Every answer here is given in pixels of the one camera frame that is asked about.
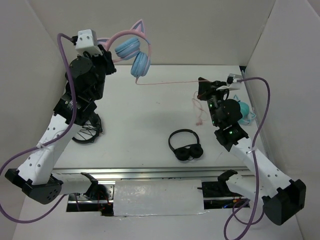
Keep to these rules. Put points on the aluminium front rail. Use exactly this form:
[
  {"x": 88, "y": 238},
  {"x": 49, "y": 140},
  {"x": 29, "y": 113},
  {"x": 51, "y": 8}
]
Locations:
[{"x": 161, "y": 173}]

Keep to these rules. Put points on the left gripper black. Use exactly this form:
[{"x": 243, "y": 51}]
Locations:
[{"x": 105, "y": 58}]

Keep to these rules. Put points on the pink blue cat-ear headphones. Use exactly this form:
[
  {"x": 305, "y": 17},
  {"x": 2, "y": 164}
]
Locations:
[{"x": 131, "y": 48}]

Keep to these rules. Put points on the white foil-taped panel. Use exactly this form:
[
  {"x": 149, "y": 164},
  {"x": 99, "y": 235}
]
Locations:
[{"x": 158, "y": 198}]

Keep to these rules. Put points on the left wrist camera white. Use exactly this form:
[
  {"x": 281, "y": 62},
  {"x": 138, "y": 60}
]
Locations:
[{"x": 87, "y": 42}]

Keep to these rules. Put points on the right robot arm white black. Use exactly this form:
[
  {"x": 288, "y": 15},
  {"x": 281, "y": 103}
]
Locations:
[{"x": 281, "y": 197}]

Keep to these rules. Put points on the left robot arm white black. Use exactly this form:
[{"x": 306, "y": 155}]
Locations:
[{"x": 34, "y": 176}]

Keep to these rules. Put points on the teal cat-ear headphones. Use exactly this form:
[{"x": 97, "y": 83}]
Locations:
[{"x": 247, "y": 115}]

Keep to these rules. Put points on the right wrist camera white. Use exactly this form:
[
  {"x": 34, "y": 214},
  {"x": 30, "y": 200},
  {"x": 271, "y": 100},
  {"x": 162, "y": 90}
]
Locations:
[{"x": 233, "y": 83}]

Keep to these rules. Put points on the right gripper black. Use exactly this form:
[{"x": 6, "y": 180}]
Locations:
[{"x": 206, "y": 88}]

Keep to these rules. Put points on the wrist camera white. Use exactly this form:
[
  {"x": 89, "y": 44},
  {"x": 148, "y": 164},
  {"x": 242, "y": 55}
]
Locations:
[
  {"x": 87, "y": 42},
  {"x": 233, "y": 83}
]

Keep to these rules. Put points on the black on-ear headphones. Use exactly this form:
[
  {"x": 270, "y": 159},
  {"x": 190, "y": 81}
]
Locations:
[{"x": 189, "y": 151}]

